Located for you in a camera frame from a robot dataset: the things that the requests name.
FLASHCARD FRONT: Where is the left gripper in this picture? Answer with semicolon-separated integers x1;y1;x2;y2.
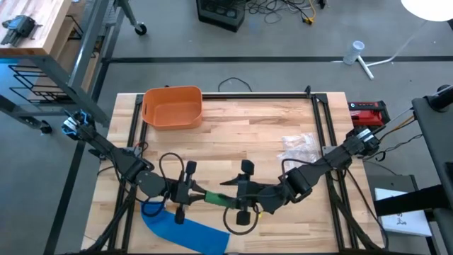
166;161;207;225

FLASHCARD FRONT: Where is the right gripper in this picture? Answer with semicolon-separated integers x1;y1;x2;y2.
219;159;265;227

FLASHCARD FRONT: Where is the green elastic bandage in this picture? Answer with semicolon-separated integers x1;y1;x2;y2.
204;191;237;210

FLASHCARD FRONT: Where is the blue elastic bandage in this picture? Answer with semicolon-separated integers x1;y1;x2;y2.
140;200;231;255

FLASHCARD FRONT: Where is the orange plastic bin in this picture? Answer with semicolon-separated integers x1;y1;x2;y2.
141;85;204;131

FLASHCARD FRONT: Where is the red battery pack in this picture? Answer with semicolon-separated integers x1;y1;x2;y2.
347;100;391;128

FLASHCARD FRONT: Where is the dark grey flat box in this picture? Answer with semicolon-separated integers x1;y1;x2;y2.
366;174;420;194

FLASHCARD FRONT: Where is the white flat box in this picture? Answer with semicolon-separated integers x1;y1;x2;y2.
374;187;433;237

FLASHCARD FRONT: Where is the white lamp stand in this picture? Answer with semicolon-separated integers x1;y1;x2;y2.
332;19;429;81

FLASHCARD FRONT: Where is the black computer case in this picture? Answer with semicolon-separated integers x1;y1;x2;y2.
195;0;248;33

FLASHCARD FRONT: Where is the white plastic cup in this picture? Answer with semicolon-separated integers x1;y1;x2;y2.
342;40;366;66

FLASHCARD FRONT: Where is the grey equipment cart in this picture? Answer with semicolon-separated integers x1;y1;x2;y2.
410;84;453;255

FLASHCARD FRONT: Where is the black boxy device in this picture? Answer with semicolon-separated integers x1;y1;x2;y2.
0;14;42;47

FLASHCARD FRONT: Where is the white lamp shade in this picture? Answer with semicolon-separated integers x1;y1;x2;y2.
399;0;453;23

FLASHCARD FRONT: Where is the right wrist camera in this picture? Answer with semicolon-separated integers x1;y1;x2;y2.
236;181;255;210

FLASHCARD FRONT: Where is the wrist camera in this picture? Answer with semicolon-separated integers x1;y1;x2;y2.
236;181;255;210
172;178;189;203

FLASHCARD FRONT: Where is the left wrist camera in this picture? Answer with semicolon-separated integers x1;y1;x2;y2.
172;178;189;203

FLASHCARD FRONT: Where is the black right camera cable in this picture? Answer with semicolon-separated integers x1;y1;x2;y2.
222;203;263;237

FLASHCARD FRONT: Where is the black camera cable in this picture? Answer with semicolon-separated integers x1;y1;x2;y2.
222;203;263;237
141;152;185;217

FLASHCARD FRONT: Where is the black left camera cable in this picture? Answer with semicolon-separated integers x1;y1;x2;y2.
141;152;185;217

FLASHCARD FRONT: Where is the black aluminium table frame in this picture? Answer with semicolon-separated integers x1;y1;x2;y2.
81;84;390;255

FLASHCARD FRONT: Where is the black cable loop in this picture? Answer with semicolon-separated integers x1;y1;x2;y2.
217;76;253;94

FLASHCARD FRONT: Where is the yellow cable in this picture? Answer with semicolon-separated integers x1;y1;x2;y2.
300;0;316;26

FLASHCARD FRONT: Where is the tangle of black cables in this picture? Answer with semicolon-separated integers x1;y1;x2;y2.
246;0;328;26

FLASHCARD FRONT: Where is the black wire rack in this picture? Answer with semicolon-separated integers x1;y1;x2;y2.
7;63;71;106

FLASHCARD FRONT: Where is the wooden table with grey frame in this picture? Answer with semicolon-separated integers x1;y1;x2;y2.
0;0;142;135

